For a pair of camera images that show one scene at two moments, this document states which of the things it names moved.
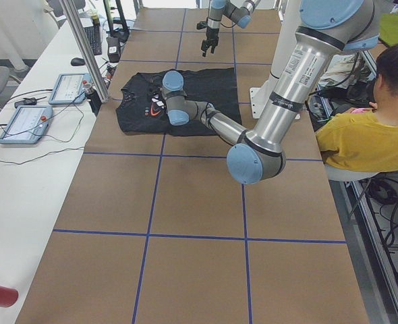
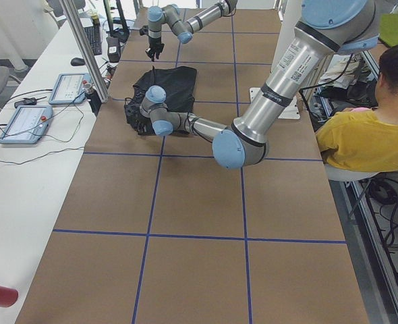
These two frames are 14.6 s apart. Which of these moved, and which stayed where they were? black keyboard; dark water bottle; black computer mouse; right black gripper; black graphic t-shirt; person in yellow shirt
Moved: right black gripper; black graphic t-shirt
Stayed: black computer mouse; black keyboard; dark water bottle; person in yellow shirt
